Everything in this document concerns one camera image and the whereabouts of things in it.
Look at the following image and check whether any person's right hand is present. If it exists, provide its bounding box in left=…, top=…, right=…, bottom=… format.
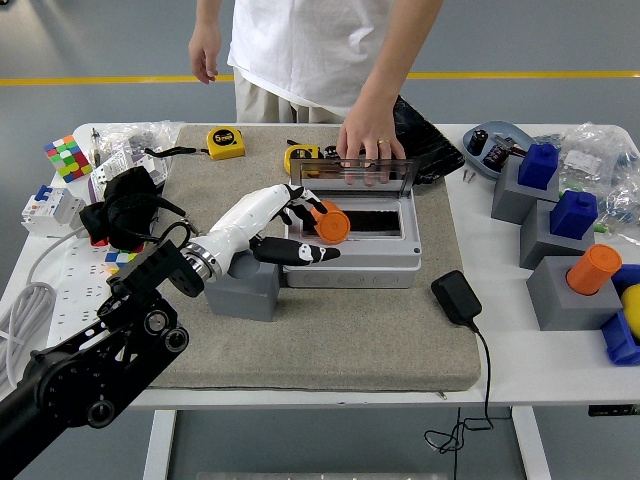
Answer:
left=188, top=23, right=222, bottom=85

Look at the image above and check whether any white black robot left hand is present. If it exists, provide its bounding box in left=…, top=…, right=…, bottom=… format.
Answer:
left=202, top=183, right=342, bottom=281

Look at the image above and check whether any person's left hand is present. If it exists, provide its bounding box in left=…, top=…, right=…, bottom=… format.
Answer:
left=335, top=97, right=407, bottom=186

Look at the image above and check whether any smoky transparent box lid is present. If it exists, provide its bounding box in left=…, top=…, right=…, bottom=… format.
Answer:
left=289, top=158, right=416, bottom=194

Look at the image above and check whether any black cracked-screen device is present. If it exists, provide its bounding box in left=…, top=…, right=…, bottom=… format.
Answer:
left=392, top=94, right=466, bottom=187

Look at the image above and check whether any yellow tape measure chrome face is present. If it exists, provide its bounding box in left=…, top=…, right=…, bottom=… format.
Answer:
left=283, top=143, right=322, bottom=174

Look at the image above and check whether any grey block with round hole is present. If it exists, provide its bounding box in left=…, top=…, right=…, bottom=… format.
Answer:
left=203, top=247, right=281, bottom=323

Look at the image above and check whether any person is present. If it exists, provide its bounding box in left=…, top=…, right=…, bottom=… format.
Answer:
left=227, top=0, right=426, bottom=125

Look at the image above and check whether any black cloth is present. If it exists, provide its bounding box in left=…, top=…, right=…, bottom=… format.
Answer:
left=79, top=166, right=166, bottom=251

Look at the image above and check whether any blue-grey oval tray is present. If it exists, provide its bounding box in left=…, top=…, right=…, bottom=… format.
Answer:
left=462, top=120, right=535, bottom=181

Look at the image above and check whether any colourful puzzle cube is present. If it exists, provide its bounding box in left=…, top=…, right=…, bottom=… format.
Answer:
left=43, top=134, right=95, bottom=184
left=104, top=244, right=149, bottom=275

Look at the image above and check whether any grey-brown fabric mat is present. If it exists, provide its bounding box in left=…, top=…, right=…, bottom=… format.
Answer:
left=119, top=123, right=482, bottom=392

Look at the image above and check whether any grey block holder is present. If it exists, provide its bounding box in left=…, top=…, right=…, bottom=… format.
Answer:
left=518, top=199, right=596, bottom=271
left=525, top=255, right=624, bottom=332
left=490, top=155, right=561, bottom=225

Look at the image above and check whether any blue plastic block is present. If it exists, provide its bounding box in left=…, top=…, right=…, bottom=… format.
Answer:
left=549, top=189, right=600, bottom=240
left=517, top=143, right=560, bottom=190

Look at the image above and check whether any black power adapter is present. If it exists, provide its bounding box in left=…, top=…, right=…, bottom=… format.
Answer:
left=430, top=270, right=484, bottom=327

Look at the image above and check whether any white circuit breaker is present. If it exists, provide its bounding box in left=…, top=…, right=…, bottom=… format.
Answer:
left=20, top=183, right=87, bottom=239

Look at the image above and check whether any clear bag of small parts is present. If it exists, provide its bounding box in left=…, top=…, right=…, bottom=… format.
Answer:
left=592, top=164, right=640, bottom=235
left=554, top=122, right=632, bottom=194

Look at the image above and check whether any white table leg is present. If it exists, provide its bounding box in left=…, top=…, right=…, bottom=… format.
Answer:
left=142, top=409, right=177, bottom=480
left=510, top=407, right=551, bottom=480

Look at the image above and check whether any blue rounded plastic part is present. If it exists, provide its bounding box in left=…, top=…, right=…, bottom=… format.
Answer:
left=610, top=263, right=640, bottom=296

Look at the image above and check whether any yellow rounded object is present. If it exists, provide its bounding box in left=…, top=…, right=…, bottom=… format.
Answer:
left=620, top=284, right=640, bottom=346

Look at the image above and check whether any blue plastic holder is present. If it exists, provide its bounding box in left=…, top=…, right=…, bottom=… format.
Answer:
left=599, top=309, right=640, bottom=368

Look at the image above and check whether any black table control panel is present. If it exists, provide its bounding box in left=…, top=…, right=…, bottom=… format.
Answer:
left=587, top=404, right=640, bottom=418

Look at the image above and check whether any yellow tape measure black strap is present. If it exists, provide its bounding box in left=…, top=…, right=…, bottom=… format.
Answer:
left=143, top=126, right=247, bottom=161

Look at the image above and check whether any grey plastic enclosure box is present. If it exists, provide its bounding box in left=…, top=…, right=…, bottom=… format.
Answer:
left=281, top=189, right=422, bottom=290

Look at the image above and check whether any white coiled cable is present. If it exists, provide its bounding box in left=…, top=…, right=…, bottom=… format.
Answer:
left=0, top=225, right=89, bottom=389

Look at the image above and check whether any black adapter cord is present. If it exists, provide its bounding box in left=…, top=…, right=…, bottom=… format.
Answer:
left=423, top=322, right=496, bottom=480

